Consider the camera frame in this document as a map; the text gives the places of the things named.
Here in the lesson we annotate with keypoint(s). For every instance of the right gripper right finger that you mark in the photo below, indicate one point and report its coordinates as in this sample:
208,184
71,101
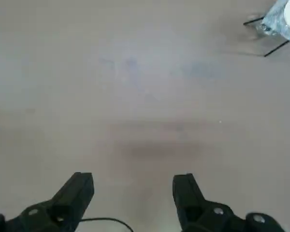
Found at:
195,205

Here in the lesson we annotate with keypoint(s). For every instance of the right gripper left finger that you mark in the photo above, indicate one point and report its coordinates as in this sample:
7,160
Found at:
70,198

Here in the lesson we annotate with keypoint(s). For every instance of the clear glass alcohol lamp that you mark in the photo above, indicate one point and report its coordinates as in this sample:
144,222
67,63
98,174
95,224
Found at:
267,29

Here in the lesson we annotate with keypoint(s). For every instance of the black metal tripod stand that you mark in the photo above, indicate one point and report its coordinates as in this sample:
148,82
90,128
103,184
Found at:
275,49

